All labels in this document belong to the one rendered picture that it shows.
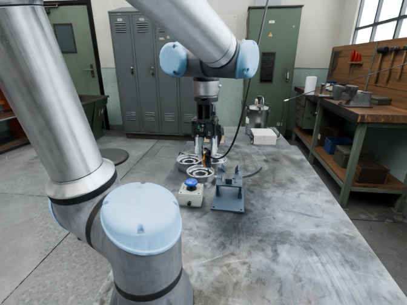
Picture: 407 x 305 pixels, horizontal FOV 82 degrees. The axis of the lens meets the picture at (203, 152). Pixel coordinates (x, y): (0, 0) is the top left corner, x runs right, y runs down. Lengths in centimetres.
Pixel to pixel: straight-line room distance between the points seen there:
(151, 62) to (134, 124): 102
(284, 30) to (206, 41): 337
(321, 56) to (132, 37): 283
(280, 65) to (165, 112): 185
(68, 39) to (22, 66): 453
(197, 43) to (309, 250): 53
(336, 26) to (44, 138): 417
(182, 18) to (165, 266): 36
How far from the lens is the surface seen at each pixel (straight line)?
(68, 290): 174
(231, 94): 406
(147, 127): 392
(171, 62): 57
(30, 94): 38
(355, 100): 239
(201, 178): 84
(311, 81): 302
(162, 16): 36
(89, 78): 477
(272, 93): 376
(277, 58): 374
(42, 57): 37
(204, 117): 67
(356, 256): 70
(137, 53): 381
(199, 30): 40
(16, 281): 195
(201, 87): 66
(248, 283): 56
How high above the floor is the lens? 123
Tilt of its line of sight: 22 degrees down
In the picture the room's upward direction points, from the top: straight up
